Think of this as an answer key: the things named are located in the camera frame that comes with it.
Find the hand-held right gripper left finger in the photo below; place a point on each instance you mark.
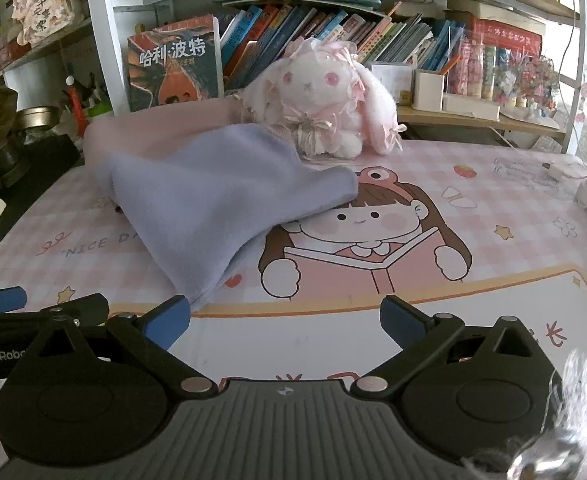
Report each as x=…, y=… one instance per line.
x=166, y=324

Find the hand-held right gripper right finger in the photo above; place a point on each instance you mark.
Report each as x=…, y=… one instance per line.
x=401, y=322

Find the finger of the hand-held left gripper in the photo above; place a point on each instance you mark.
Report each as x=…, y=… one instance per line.
x=90, y=310
x=0, y=301

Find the purple and pink sweater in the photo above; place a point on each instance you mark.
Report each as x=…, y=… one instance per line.
x=203, y=195

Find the pink cartoon desk mat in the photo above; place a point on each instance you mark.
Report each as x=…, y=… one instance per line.
x=473, y=240

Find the round metal tin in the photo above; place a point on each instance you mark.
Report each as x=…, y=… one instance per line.
x=38, y=117

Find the fluffy white sleeve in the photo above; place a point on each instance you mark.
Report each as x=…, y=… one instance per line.
x=583, y=420

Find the small white charger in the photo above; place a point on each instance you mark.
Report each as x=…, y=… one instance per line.
x=556, y=170

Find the low white organiser box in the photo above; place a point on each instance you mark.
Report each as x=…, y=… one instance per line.
x=471, y=107

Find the white pen holder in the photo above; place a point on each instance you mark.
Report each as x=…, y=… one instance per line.
x=427, y=91

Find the white note holder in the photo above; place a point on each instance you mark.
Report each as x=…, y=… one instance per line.
x=392, y=82

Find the pink and white plush bunny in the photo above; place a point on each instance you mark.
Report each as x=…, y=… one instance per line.
x=318, y=95

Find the dark illustrated book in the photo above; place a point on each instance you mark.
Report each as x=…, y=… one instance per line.
x=173, y=67

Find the row of decorated tape rolls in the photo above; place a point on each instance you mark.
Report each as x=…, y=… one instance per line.
x=478, y=70

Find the cluster of small colourful figurines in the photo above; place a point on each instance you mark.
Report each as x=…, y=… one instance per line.
x=531, y=80

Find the white shelf unit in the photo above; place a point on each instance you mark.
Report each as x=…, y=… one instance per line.
x=100, y=35

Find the row of upright books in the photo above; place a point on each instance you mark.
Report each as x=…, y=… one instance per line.
x=323, y=35

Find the pink hanging paper ornament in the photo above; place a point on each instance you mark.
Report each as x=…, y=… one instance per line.
x=43, y=2

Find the red box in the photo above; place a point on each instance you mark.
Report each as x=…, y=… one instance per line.
x=508, y=37

